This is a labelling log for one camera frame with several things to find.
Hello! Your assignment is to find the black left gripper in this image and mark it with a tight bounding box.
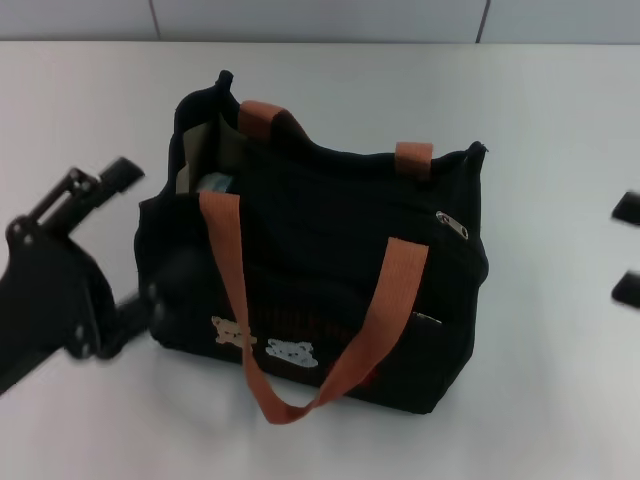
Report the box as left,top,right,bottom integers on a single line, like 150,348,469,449
0,157,206,396

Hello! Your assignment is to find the black bag with orange straps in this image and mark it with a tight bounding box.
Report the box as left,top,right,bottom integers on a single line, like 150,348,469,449
137,69,492,427

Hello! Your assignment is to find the light blue packet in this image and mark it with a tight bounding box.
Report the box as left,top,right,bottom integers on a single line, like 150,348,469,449
192,172,244,197

